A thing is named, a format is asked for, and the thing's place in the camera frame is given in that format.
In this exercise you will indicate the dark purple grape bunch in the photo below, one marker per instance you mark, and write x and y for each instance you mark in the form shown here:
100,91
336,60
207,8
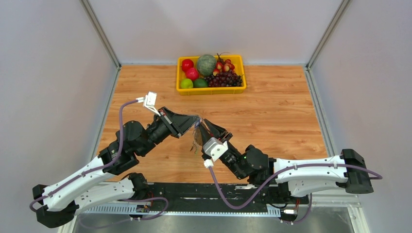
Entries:
225,79

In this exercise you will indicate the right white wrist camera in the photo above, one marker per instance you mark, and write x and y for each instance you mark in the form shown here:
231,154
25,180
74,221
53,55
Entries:
213,149

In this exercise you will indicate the green melon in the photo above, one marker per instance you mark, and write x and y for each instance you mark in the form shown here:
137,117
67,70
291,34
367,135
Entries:
206,64

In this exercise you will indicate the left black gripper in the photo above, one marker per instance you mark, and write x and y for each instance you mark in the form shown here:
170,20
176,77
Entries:
177,124

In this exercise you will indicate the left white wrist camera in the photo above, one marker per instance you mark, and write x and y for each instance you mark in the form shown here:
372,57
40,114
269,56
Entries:
149,101

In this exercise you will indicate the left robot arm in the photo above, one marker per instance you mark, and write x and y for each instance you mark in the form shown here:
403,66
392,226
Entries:
62,201

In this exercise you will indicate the pink red apple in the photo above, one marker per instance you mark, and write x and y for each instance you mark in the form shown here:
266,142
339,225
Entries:
192,73

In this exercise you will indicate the light green lime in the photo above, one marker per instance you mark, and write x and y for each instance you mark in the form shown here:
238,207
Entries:
186,84

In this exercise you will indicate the yellow plastic fruit tray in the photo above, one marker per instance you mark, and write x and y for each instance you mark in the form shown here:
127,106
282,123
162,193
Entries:
236,60

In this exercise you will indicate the red cherry cluster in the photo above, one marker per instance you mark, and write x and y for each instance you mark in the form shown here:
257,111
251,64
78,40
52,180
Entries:
223,66

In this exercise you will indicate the metal key organizer with rings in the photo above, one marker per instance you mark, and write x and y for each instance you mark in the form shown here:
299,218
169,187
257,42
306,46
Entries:
195,138

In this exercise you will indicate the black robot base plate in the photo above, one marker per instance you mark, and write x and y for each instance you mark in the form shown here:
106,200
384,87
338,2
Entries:
205,197

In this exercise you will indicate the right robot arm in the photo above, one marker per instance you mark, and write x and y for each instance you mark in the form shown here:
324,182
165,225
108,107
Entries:
294,178

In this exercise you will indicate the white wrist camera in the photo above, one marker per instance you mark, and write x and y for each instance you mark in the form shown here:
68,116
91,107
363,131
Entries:
149,101
213,149

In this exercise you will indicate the slotted grey cable duct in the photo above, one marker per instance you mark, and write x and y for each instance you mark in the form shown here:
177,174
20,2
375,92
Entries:
126,208

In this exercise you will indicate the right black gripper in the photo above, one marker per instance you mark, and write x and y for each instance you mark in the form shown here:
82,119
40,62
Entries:
218,132

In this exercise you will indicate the dark green avocado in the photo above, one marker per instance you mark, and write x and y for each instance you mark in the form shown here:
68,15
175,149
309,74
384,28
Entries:
200,83

